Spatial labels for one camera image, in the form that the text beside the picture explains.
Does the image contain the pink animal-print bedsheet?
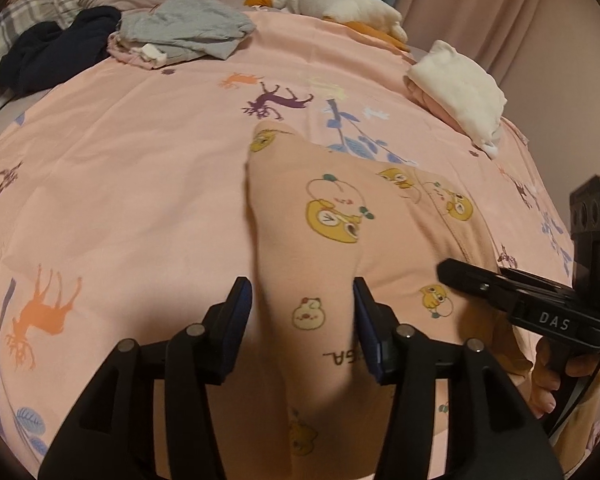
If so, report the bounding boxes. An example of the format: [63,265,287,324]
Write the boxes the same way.
[0,7,581,480]

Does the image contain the pink folded garment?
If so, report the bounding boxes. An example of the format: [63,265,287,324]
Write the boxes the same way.
[405,77,473,133]

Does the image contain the navy garment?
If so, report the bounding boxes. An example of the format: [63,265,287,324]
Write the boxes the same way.
[0,6,123,96]

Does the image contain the light pink small garment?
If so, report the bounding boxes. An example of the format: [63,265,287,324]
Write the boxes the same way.
[107,30,171,68]

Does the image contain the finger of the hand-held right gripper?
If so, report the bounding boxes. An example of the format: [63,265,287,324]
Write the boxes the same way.
[437,257,576,311]

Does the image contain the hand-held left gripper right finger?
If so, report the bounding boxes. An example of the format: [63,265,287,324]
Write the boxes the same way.
[352,276,565,480]

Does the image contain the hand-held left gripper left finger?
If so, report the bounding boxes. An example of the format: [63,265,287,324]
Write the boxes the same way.
[39,276,253,480]

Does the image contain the person's right hand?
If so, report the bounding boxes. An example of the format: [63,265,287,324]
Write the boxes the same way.
[527,335,600,417]

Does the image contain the white folded garment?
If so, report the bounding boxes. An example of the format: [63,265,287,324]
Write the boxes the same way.
[406,40,508,156]

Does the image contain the beige curtain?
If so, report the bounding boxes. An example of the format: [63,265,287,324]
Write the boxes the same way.
[395,0,600,106]

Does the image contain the white goose plush toy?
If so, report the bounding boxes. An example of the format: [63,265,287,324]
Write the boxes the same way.
[244,0,411,52]

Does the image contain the pink cartoon-print baby shirt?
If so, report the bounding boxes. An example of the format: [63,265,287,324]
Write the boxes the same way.
[242,120,538,480]

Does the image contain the grey garment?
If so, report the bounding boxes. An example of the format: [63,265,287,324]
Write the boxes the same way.
[117,0,257,61]

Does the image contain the grey plaid quilt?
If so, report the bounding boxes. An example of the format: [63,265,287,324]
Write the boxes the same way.
[0,0,146,121]

